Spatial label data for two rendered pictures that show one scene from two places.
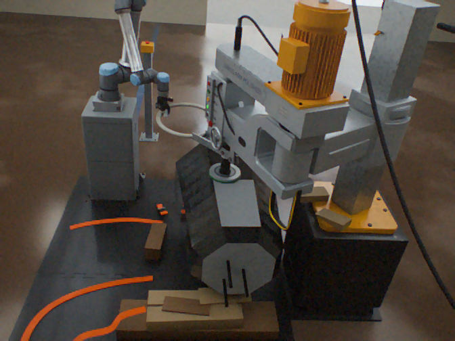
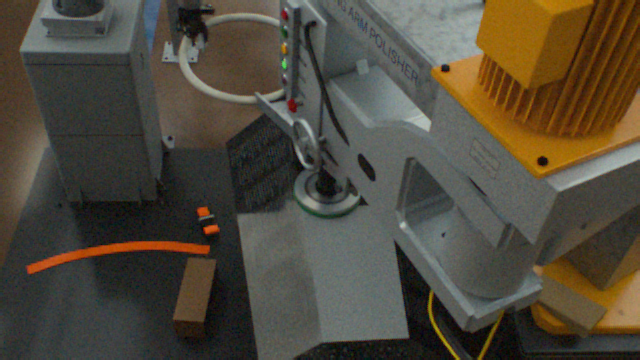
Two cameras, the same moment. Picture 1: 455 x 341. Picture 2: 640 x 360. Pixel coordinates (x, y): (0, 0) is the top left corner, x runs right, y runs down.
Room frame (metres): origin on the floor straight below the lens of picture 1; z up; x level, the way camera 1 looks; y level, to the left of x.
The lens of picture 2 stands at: (0.97, 0.05, 2.36)
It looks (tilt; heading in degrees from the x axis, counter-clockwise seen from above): 46 degrees down; 359
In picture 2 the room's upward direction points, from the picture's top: 5 degrees clockwise
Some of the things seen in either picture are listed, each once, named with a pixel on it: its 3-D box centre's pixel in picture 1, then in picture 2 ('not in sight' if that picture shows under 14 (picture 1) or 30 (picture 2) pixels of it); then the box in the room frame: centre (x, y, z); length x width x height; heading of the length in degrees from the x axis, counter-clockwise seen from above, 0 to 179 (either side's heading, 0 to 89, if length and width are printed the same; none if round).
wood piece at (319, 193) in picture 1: (311, 194); not in sight; (2.29, -0.57, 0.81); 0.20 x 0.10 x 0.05; 104
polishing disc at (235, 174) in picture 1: (225, 171); (327, 188); (2.42, 0.02, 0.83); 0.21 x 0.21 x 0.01
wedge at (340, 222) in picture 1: (332, 216); (564, 300); (2.07, -0.68, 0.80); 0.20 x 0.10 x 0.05; 46
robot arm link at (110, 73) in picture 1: (110, 75); not in sight; (3.21, 1.02, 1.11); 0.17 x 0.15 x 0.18; 141
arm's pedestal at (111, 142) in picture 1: (113, 149); (102, 105); (3.19, 1.03, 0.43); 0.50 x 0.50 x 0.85; 7
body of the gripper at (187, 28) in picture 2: (162, 102); (190, 18); (3.06, 0.56, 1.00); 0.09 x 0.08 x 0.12; 151
